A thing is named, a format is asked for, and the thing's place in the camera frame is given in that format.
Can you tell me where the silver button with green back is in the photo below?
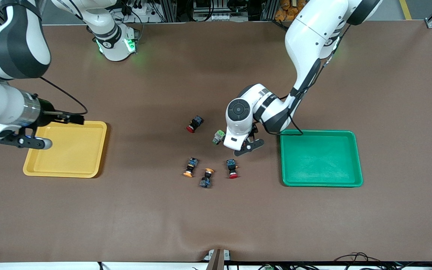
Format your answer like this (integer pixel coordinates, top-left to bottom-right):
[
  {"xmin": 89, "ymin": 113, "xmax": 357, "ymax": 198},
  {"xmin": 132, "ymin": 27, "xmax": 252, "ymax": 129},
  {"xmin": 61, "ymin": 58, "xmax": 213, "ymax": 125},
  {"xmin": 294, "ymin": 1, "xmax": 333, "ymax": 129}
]
[{"xmin": 211, "ymin": 130, "xmax": 227, "ymax": 145}]

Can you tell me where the orange push button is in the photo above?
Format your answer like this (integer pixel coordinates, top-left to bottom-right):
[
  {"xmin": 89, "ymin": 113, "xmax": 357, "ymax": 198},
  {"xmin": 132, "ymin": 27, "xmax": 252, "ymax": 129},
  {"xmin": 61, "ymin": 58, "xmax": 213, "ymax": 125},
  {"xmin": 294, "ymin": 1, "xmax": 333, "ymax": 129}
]
[
  {"xmin": 199, "ymin": 168, "xmax": 215, "ymax": 189},
  {"xmin": 183, "ymin": 157, "xmax": 198, "ymax": 178}
]

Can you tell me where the yellow plastic tray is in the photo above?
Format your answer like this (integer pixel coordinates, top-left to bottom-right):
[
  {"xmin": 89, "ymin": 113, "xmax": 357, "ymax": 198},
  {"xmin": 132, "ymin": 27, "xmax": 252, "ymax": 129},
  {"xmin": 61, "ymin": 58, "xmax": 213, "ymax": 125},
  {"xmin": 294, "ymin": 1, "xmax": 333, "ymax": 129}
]
[{"xmin": 23, "ymin": 120, "xmax": 108, "ymax": 178}]

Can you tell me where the red push button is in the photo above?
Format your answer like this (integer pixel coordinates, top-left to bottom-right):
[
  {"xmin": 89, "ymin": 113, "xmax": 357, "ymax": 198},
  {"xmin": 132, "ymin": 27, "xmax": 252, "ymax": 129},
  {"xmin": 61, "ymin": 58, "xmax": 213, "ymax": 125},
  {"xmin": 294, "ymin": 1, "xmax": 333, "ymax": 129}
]
[
  {"xmin": 226, "ymin": 159, "xmax": 239, "ymax": 179},
  {"xmin": 186, "ymin": 115, "xmax": 204, "ymax": 133}
]

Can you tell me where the green plastic tray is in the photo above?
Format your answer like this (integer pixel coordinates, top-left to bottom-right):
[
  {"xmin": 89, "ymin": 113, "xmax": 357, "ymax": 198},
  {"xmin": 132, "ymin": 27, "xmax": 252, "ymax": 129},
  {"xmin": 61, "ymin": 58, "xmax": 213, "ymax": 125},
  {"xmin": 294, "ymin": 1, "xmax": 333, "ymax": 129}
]
[{"xmin": 280, "ymin": 129, "xmax": 363, "ymax": 188}]

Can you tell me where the brown table mat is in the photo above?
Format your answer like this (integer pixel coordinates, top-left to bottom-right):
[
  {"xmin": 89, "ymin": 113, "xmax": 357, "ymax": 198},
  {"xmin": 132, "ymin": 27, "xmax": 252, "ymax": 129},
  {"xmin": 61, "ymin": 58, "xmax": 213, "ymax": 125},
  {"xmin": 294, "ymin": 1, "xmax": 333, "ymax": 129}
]
[{"xmin": 0, "ymin": 21, "xmax": 432, "ymax": 263}]

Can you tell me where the white power strip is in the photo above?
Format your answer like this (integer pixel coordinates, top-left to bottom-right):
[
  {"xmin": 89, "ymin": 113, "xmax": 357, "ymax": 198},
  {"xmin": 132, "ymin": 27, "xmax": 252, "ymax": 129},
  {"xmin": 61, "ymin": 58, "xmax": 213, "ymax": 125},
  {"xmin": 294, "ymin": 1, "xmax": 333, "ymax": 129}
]
[{"xmin": 193, "ymin": 12, "xmax": 249, "ymax": 22}]

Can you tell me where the bag of orange items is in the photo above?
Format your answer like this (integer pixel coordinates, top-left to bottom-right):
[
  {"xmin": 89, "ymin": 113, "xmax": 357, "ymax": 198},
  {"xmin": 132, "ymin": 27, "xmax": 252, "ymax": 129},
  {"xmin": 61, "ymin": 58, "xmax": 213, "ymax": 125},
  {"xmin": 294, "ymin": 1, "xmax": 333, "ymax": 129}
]
[{"xmin": 275, "ymin": 0, "xmax": 306, "ymax": 22}]

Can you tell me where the white socket strip with plugs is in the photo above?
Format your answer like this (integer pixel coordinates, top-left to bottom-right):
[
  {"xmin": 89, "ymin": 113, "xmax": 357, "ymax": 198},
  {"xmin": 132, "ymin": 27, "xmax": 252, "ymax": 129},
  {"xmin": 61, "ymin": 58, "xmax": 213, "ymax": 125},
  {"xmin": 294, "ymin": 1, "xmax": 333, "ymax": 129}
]
[{"xmin": 124, "ymin": 0, "xmax": 155, "ymax": 24}]

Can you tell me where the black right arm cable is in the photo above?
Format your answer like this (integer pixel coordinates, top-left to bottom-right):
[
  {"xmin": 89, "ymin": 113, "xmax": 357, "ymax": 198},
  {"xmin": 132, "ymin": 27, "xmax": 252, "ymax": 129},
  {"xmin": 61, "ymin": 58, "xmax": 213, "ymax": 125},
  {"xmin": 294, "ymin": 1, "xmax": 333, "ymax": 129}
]
[{"xmin": 40, "ymin": 77, "xmax": 88, "ymax": 115}]

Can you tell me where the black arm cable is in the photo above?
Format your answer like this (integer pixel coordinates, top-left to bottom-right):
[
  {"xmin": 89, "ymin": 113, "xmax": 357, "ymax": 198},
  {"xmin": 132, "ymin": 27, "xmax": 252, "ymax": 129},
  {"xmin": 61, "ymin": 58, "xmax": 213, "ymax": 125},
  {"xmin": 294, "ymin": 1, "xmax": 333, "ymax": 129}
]
[
  {"xmin": 40, "ymin": 77, "xmax": 88, "ymax": 115},
  {"xmin": 272, "ymin": 19, "xmax": 351, "ymax": 136}
]

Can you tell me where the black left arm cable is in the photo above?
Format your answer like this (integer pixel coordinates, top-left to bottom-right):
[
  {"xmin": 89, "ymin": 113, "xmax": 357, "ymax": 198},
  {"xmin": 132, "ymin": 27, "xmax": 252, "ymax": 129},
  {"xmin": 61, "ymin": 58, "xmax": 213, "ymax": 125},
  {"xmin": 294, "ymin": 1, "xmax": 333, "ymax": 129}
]
[{"xmin": 272, "ymin": 19, "xmax": 351, "ymax": 136}]

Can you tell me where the black cable bundle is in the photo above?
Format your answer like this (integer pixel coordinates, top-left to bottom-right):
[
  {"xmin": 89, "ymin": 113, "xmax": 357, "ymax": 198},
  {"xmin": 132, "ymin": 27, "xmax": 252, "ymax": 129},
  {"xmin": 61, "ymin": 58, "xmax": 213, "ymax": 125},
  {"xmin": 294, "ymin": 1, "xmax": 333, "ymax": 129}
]
[{"xmin": 328, "ymin": 252, "xmax": 432, "ymax": 270}]

